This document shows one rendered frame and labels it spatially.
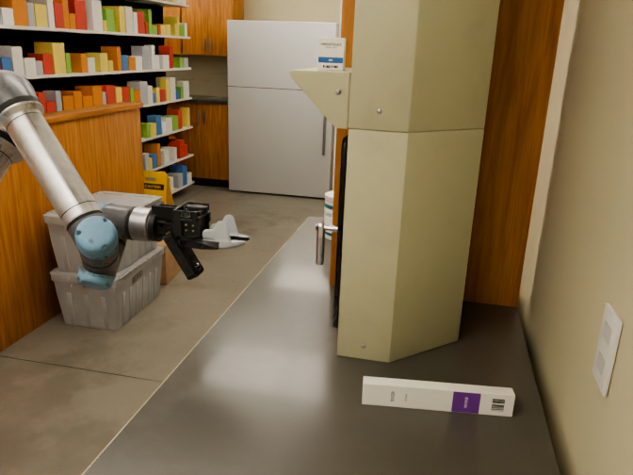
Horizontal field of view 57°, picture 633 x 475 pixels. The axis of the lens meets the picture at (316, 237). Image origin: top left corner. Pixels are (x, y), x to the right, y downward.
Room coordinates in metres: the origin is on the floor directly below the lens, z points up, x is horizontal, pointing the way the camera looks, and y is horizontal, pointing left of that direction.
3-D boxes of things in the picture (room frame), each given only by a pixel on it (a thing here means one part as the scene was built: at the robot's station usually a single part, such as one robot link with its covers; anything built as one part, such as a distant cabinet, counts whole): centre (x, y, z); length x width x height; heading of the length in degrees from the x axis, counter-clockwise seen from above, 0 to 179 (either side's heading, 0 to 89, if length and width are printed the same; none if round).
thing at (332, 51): (1.19, -0.02, 1.54); 0.05 x 0.05 x 0.06; 84
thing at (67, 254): (3.20, 1.21, 0.49); 0.60 x 0.42 x 0.33; 168
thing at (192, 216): (1.21, 0.30, 1.17); 0.12 x 0.08 x 0.09; 78
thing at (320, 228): (1.14, -0.02, 1.17); 0.05 x 0.03 x 0.10; 78
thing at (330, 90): (1.25, -0.03, 1.46); 0.32 x 0.11 x 0.10; 168
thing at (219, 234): (1.16, 0.20, 1.17); 0.09 x 0.03 x 0.06; 73
